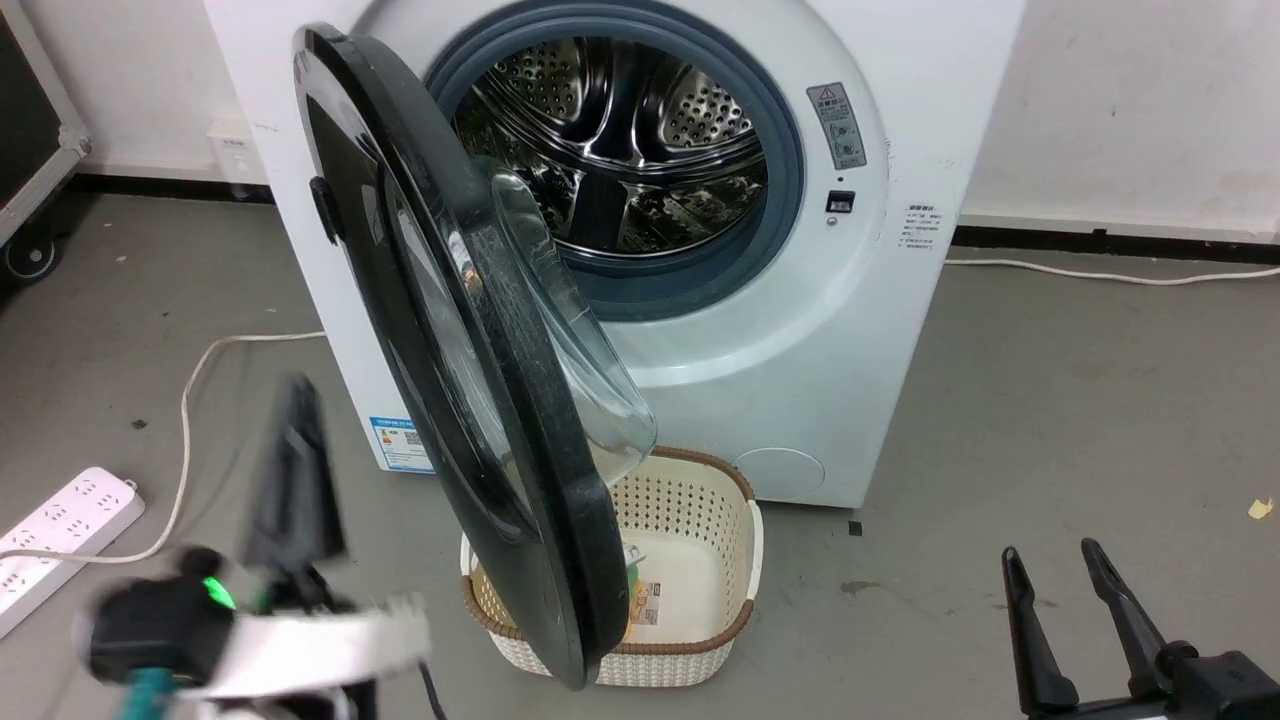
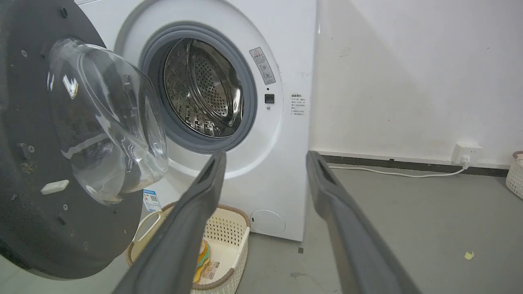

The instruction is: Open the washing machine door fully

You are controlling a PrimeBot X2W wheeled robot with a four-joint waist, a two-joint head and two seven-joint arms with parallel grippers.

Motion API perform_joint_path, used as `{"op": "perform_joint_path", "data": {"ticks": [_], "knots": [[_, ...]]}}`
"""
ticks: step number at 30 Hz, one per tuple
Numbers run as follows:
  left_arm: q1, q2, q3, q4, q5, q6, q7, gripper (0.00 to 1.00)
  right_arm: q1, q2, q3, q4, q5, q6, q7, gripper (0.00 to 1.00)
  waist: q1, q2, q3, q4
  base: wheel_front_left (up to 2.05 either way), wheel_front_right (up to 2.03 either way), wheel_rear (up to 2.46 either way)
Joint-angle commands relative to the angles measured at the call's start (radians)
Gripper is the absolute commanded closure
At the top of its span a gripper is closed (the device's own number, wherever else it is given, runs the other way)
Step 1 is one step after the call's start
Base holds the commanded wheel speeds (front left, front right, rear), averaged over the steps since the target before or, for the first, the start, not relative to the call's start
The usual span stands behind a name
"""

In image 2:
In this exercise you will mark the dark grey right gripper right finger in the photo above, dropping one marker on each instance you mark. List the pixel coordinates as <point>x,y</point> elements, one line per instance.
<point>351,241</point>

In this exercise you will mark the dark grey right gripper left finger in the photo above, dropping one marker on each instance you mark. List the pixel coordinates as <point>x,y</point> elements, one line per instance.
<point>179,241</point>

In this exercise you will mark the dark round washing machine door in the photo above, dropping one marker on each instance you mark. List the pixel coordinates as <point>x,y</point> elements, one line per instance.
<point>36,163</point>

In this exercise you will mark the white front-load washing machine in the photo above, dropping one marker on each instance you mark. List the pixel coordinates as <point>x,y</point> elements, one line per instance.
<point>282,171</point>

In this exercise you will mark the colourful toy in basket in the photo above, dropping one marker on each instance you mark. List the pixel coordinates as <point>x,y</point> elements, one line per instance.
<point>202,259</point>

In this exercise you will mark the printed paper card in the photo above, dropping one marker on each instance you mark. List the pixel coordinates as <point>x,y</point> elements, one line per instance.
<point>210,270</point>

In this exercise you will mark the cream perforated laundry basket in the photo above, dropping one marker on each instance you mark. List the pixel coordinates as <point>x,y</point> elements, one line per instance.
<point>229,241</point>

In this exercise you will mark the yellow paper scrap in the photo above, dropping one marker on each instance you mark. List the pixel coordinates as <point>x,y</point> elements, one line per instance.
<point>469,255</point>

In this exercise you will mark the white woven basket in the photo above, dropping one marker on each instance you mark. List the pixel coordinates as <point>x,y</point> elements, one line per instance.
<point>515,176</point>

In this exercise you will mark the white wall power socket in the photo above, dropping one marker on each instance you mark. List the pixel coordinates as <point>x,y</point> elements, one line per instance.
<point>466,152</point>

